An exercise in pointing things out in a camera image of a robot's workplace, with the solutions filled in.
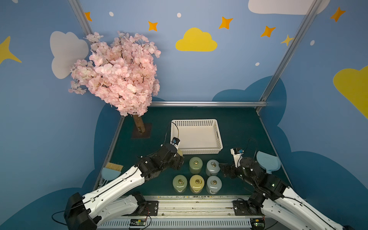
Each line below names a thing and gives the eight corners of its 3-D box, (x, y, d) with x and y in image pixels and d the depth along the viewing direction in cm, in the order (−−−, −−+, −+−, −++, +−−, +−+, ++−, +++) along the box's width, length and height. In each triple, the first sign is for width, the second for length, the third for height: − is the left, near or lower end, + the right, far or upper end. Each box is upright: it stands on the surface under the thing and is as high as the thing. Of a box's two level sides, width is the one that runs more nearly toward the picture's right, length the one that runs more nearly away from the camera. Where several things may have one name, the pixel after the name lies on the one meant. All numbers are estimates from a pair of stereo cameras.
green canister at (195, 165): (189, 174, 87) (189, 169, 81) (188, 161, 92) (189, 156, 86) (202, 174, 87) (203, 169, 81) (201, 161, 92) (202, 156, 86)
